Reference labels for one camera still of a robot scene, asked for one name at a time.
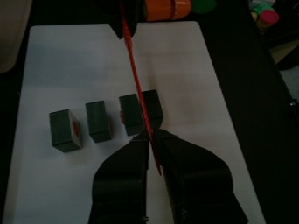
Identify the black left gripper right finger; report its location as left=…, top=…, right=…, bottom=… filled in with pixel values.
left=154, top=128, right=250, bottom=224

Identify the orange toy cylinder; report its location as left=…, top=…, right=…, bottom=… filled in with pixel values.
left=143, top=0, right=193, bottom=23

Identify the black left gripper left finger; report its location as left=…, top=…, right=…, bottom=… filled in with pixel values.
left=89, top=129, right=153, bottom=224

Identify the sushi end piece orange centre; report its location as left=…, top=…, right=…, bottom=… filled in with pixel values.
left=49, top=108, right=85, bottom=153

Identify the teal toy item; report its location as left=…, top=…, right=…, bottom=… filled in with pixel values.
left=247, top=0, right=277, bottom=12

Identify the red toy knife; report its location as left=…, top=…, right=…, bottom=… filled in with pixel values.
left=117, top=0, right=165, bottom=177

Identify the green round toy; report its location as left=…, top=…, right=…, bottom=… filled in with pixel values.
left=191, top=0, right=219, bottom=15

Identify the dark green sushi piece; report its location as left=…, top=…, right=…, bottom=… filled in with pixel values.
left=85, top=100, right=114, bottom=144
left=118, top=93, right=146, bottom=137

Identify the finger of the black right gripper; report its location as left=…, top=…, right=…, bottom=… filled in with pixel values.
left=93, top=0, right=127, bottom=40
left=123, top=0, right=145, bottom=39

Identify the white cutting board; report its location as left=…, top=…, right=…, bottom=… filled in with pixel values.
left=2, top=20, right=269, bottom=224

